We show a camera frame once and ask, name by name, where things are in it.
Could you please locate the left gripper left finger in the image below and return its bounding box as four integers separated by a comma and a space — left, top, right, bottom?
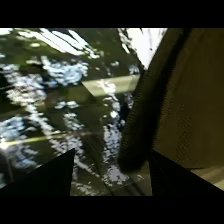
0, 148, 76, 197

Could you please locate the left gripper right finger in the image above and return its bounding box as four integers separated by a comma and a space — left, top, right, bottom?
148, 150, 224, 197

